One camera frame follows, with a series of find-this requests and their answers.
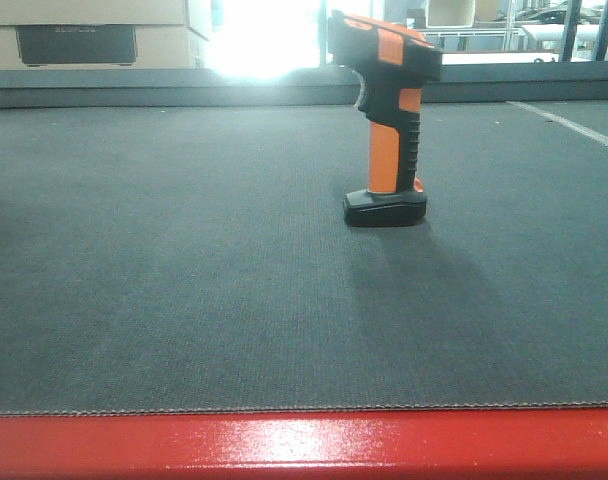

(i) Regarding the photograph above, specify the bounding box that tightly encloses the dark grey conveyor belt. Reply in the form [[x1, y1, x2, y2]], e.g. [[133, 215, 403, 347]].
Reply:
[[0, 102, 608, 415]]

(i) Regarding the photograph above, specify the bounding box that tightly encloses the orange black barcode scanner gun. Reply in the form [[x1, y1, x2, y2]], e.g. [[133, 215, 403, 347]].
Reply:
[[328, 10, 442, 227]]

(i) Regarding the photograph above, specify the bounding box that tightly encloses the stacked cardboard boxes background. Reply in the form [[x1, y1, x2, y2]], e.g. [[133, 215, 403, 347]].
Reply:
[[0, 0, 212, 70]]

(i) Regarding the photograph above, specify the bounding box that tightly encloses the red conveyor frame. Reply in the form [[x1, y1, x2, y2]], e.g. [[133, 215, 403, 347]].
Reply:
[[0, 408, 608, 479]]

